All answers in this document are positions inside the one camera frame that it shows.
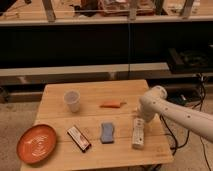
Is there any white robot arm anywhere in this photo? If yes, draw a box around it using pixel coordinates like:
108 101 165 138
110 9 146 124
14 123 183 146
138 86 213 143

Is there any orange ceramic bowl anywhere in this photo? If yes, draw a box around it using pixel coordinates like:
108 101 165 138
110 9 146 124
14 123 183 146
17 124 57 164

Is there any orange carrot toy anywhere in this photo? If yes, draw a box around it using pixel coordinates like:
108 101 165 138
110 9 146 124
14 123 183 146
100 101 126 108

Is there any wooden table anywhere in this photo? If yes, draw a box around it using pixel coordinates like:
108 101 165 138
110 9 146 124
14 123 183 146
21 80 173 171

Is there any blue sponge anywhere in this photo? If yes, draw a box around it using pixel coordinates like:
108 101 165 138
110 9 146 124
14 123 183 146
100 123 114 144

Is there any red chocolate bar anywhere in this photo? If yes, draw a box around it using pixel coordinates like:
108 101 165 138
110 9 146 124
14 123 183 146
67 126 91 153

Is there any metal shelf rack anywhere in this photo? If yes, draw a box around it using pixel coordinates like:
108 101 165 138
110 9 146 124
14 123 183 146
0 0 213 86

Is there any black box on shelf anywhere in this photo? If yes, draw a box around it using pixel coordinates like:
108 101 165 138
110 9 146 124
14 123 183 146
167 48 213 74

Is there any black cable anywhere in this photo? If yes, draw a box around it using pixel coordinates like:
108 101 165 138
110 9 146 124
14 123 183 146
159 74 212 171

